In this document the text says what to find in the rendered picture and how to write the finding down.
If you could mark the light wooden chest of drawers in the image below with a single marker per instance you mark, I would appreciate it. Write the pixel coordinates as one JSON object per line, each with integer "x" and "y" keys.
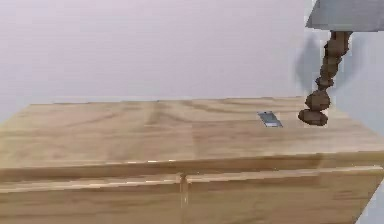
{"x": 140, "y": 140}

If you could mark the small grey flat phone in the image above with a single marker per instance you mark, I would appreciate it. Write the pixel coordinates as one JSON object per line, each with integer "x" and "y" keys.
{"x": 269, "y": 119}

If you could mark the brown lamp with grey shade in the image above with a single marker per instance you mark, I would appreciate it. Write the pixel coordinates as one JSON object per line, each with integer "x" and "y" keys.
{"x": 330, "y": 63}

